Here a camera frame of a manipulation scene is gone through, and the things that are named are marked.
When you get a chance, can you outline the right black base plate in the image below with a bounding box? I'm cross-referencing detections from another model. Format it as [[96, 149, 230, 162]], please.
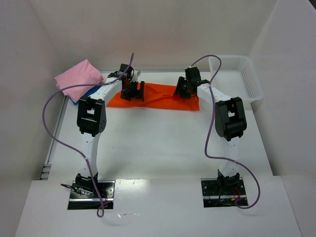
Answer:
[[201, 179, 248, 208]]

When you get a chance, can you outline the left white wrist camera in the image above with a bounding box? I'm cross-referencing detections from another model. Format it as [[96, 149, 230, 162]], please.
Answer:
[[131, 70, 141, 82]]

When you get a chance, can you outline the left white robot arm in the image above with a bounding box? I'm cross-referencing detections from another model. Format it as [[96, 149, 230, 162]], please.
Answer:
[[75, 64, 145, 193]]

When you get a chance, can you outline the pink folded t shirt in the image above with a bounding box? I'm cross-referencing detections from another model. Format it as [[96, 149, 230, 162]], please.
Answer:
[[54, 59, 103, 103]]

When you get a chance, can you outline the white plastic basket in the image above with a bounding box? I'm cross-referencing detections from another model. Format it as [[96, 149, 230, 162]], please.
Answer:
[[208, 55, 263, 103]]

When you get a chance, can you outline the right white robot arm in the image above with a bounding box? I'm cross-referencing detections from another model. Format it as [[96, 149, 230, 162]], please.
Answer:
[[174, 67, 247, 194]]

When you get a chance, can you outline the blue folded t shirt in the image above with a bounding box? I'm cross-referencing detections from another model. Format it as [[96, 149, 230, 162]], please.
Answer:
[[66, 84, 101, 105]]

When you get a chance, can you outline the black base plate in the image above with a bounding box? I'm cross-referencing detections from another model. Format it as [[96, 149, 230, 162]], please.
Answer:
[[201, 179, 248, 208], [67, 181, 115, 210]]

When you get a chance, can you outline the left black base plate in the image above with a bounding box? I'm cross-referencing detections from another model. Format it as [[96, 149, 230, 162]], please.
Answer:
[[67, 181, 115, 210]]

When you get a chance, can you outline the orange t shirt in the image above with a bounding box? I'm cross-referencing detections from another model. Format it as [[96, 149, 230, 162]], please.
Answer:
[[107, 83, 200, 111]]

